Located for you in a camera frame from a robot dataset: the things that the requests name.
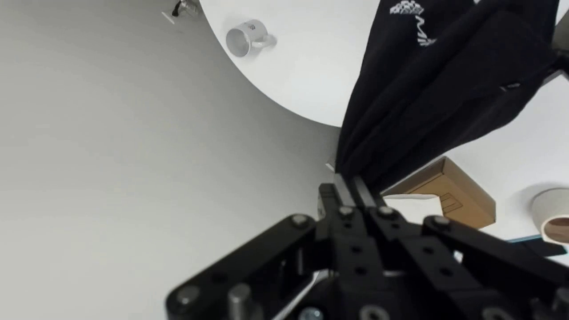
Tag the silver metal cylinder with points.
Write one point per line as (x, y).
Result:
(250, 37)

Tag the white coffee mug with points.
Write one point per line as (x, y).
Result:
(552, 215)

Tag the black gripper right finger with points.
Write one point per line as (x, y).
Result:
(428, 267)

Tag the flat cardboard box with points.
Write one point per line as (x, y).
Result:
(460, 192)

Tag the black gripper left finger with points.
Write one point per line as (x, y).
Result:
(339, 267)

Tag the black cloth with white print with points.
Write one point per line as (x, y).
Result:
(451, 89)

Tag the white round table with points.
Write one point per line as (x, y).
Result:
(304, 53)

